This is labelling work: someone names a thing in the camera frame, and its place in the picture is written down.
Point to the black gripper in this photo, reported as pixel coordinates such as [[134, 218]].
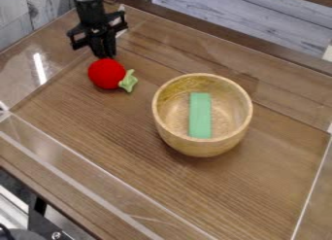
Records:
[[98, 28]]

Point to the red plush tomato toy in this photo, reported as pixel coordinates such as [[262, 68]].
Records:
[[108, 75]]

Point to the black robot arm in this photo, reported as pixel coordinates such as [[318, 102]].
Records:
[[98, 28]]

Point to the green rectangular block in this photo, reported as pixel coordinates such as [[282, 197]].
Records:
[[200, 115]]

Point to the light wooden bowl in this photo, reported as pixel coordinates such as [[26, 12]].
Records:
[[232, 113]]

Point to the clear acrylic tray wall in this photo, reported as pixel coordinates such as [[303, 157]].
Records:
[[100, 202]]

